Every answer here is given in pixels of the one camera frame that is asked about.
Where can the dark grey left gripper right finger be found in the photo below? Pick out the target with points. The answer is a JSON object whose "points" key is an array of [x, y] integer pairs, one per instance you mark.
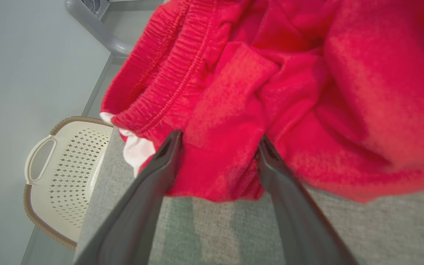
{"points": [[300, 221]]}

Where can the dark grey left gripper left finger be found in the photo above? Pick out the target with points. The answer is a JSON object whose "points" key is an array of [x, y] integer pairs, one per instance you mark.
{"points": [[138, 213]]}

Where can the red shorts with white trim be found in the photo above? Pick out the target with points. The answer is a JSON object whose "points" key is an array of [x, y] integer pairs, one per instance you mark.
{"points": [[307, 92]]}

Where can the cream perforated laundry basket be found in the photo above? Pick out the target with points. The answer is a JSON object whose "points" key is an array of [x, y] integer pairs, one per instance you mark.
{"points": [[68, 176]]}

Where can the grey curved metal frame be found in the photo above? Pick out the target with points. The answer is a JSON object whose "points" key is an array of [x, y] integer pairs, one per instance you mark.
{"points": [[101, 31]]}

